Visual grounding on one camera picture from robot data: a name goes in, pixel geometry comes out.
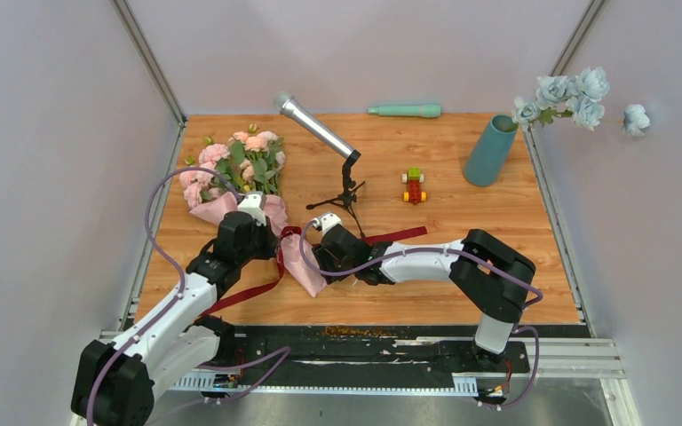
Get black microphone tripod stand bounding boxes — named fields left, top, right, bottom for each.
left=305, top=150, right=366, bottom=238

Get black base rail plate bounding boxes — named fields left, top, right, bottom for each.
left=171, top=326, right=534, bottom=397

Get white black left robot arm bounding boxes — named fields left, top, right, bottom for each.
left=70, top=209, right=278, bottom=425

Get dark red printed ribbon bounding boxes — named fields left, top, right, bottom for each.
left=200, top=226, right=428, bottom=317

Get silver microphone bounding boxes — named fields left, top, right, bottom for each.
left=273, top=91, right=360, bottom=162

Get teal cylindrical vase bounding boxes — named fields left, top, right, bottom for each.
left=464, top=114, right=518, bottom=187

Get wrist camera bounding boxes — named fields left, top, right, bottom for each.
left=310, top=212, right=343, bottom=236
left=237, top=191, right=268, bottom=226

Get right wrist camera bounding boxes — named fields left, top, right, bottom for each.
left=310, top=212, right=343, bottom=236

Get light blue artificial flowers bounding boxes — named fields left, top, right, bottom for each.
left=511, top=66, right=652, bottom=138

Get mint green toy microphone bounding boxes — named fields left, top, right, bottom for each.
left=367, top=103, right=441, bottom=119

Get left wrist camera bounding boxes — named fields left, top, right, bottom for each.
left=237, top=191, right=268, bottom=226

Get toy brick car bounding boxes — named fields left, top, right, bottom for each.
left=401, top=167, right=427, bottom=205

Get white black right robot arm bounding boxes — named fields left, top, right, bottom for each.
left=312, top=224, right=542, bottom=371

